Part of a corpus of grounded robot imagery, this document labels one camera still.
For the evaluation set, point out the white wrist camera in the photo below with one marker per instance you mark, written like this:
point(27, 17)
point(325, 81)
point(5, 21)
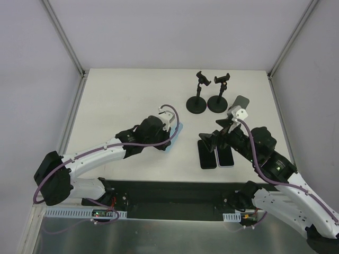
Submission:
point(236, 114)
point(167, 117)

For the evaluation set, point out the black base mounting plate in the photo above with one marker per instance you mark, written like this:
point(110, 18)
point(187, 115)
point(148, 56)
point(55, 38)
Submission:
point(175, 200)

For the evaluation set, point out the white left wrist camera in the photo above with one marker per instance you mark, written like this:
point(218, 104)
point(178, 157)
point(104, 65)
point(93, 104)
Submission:
point(167, 117)

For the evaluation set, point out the aluminium frame post left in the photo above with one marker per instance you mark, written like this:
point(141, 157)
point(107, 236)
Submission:
point(46, 4)

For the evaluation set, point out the grey stand on wooden base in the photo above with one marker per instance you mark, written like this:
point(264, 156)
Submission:
point(241, 101)

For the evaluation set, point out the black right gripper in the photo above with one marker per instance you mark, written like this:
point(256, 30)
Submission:
point(221, 135)

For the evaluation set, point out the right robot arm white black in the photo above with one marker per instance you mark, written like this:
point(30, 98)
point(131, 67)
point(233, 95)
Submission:
point(309, 215)

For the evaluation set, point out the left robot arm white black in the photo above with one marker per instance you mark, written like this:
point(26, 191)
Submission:
point(59, 176)

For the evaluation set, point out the black phone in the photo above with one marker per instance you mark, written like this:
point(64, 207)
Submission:
point(207, 159)

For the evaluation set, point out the aluminium frame post right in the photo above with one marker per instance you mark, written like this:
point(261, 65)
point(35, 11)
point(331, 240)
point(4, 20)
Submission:
point(312, 5)

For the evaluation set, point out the aluminium frame post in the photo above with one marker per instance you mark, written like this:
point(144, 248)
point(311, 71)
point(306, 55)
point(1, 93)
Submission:
point(312, 5)
point(46, 4)

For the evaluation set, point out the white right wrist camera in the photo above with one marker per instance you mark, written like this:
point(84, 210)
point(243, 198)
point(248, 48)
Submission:
point(236, 114)

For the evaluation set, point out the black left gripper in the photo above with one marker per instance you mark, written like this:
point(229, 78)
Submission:
point(164, 141)

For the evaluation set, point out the black round phone stand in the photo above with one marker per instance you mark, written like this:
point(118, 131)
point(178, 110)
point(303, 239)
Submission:
point(197, 104)

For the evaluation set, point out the white cable duct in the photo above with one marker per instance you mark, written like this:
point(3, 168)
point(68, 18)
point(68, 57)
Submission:
point(232, 217)
point(80, 213)

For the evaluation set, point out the white cable duct left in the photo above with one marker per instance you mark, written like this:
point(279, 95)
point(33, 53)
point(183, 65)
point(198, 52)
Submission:
point(80, 213)

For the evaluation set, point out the white cable duct right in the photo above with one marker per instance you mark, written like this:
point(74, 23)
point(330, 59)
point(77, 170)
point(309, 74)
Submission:
point(232, 217)

